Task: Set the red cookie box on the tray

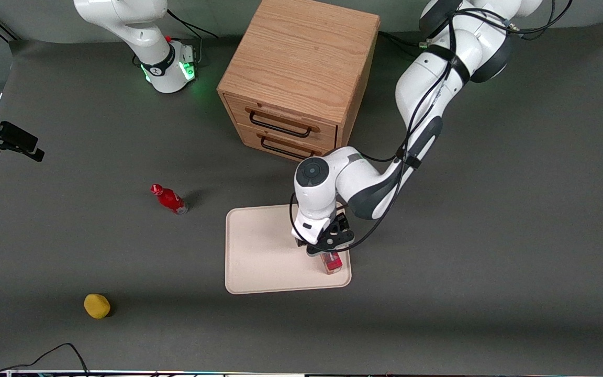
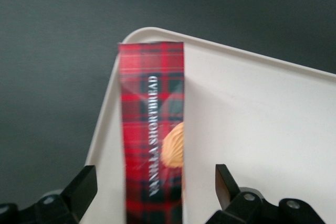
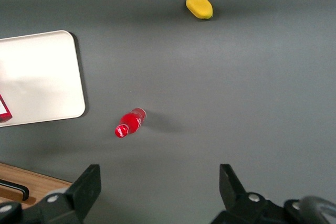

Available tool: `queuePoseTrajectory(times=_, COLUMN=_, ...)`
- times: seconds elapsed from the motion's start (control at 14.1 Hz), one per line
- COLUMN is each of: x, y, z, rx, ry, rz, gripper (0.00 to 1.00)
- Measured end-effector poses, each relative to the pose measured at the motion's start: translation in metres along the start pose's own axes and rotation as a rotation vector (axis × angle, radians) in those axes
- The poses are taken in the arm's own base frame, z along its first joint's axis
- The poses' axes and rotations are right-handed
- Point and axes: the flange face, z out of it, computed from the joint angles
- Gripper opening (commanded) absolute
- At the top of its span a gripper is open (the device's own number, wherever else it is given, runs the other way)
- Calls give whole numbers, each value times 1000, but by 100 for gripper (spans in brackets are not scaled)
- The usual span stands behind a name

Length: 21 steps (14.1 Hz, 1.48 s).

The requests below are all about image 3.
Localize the wooden drawer front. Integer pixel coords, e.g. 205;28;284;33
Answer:
0;165;66;209

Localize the cream plastic tray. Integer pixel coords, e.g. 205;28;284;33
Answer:
0;30;87;127

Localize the black metal drawer handle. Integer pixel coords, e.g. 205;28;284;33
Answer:
0;178;30;201

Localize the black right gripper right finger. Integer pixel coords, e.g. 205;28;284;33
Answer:
219;163;286;224

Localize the wooden drawer cabinet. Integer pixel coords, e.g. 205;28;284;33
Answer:
0;162;73;210

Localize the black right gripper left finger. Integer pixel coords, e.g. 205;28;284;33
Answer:
34;164;102;224

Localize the red cookie box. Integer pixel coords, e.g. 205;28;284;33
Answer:
0;93;13;124

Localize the small red soda bottle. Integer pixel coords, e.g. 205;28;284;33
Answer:
114;107;147;139

